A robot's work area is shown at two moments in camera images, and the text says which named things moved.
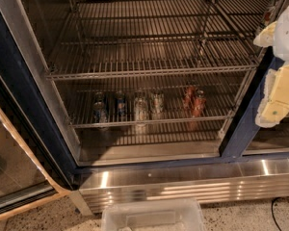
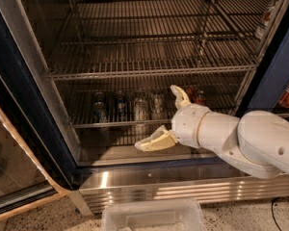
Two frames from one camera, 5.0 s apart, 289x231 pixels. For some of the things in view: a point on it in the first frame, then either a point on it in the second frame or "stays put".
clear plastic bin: x=176 y=215 stays put
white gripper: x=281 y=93 to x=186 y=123
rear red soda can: x=189 y=94 stays put
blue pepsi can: x=99 y=115 stays put
